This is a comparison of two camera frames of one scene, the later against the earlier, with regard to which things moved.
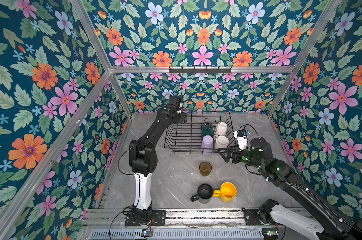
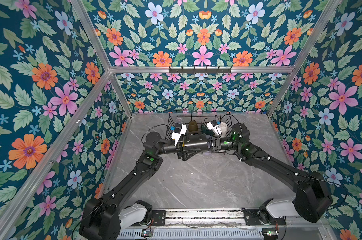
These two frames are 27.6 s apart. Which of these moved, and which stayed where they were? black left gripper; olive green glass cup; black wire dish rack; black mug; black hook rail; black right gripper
Moved: black mug; olive green glass cup; black right gripper; black left gripper
Stayed: black hook rail; black wire dish rack
